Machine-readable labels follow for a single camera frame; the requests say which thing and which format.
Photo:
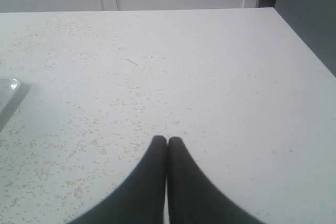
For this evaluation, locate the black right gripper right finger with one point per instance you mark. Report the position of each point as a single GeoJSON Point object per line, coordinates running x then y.
{"type": "Point", "coordinates": [192, 197]}

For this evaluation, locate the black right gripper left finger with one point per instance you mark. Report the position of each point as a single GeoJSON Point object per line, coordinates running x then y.
{"type": "Point", "coordinates": [141, 197]}

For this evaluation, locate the white plastic tray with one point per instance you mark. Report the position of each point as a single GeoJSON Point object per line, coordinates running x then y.
{"type": "Point", "coordinates": [10, 88]}

